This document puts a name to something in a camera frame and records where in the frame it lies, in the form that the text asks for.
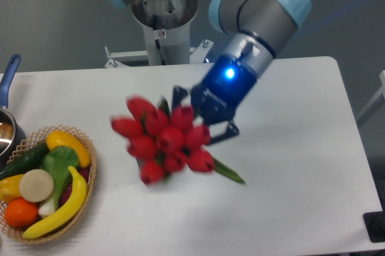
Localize dark red vegetable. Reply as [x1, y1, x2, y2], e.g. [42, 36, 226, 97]
[60, 167, 90, 206]

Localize green bok choy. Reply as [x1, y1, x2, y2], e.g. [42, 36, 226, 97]
[38, 145, 79, 218]

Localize orange fruit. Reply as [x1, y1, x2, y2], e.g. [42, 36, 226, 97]
[4, 198, 38, 227]

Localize beige round disc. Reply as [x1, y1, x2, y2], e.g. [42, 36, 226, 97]
[19, 169, 54, 203]

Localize black device at edge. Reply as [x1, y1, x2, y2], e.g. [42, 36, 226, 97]
[363, 211, 384, 243]

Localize yellow squash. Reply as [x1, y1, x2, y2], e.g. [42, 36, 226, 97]
[46, 130, 91, 168]

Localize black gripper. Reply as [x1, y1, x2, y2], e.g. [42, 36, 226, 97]
[172, 56, 257, 145]

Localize red tulip bouquet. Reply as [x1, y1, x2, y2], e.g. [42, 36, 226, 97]
[110, 96, 245, 185]

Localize blue handled saucepan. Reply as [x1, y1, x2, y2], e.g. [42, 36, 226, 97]
[1, 54, 26, 170]

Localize white frame at right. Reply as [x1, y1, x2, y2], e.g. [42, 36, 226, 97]
[356, 70, 384, 128]

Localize yellow banana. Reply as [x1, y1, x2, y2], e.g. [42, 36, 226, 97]
[22, 166, 87, 240]

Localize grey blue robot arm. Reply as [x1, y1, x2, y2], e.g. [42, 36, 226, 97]
[109, 0, 312, 143]

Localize dark green cucumber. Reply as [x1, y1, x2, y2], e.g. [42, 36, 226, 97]
[1, 142, 49, 180]

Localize woven wicker basket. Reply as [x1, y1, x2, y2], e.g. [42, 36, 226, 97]
[0, 124, 98, 245]

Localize yellow bell pepper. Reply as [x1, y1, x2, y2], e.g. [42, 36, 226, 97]
[1, 174, 23, 203]

